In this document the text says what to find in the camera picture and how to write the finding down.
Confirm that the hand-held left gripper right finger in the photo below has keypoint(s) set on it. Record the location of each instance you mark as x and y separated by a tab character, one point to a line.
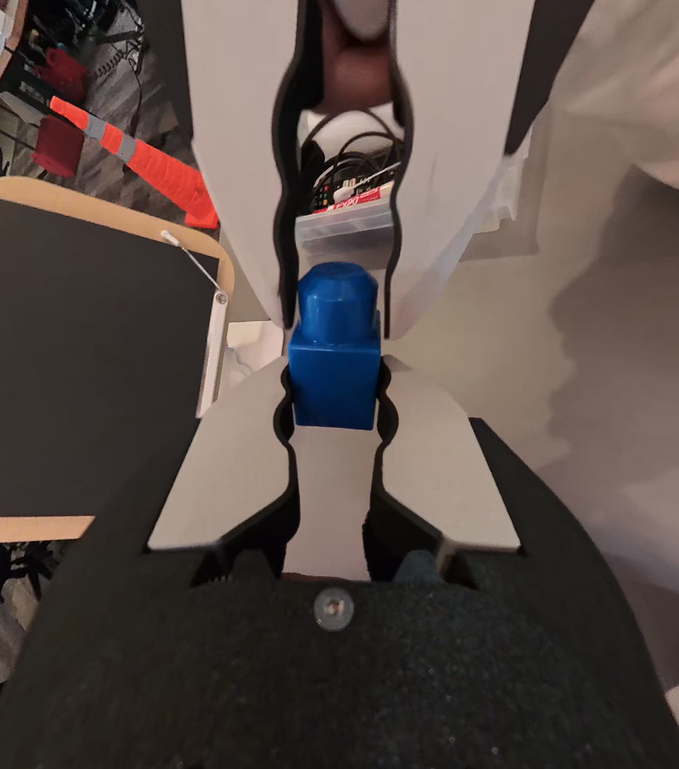
447	480

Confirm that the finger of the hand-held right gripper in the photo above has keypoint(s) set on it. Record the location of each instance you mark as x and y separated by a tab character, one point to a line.
237	120
459	120

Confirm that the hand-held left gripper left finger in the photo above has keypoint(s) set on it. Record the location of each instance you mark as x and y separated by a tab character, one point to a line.
219	480

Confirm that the blue single-stud block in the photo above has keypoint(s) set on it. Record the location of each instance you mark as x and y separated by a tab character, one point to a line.
333	384

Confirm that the person's right forearm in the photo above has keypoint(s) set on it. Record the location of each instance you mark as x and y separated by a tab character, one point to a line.
646	90

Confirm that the grey desk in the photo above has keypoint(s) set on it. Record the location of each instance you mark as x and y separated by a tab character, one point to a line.
555	390

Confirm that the person's right hand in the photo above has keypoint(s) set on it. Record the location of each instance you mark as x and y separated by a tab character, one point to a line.
357	78

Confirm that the orange traffic cone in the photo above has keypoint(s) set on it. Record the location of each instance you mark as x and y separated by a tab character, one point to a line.
159	171

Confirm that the red marker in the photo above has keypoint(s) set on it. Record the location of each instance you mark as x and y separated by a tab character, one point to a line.
363	201

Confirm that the white clamp plate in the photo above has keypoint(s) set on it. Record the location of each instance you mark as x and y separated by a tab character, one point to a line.
249	342

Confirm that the clear plastic storage box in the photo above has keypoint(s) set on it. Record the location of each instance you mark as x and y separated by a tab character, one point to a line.
345	231

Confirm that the red bin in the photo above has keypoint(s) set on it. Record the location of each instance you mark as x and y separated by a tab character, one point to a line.
57	147
63	75

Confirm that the black panel with wooden edge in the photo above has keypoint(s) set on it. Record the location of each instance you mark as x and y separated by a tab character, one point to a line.
75	360

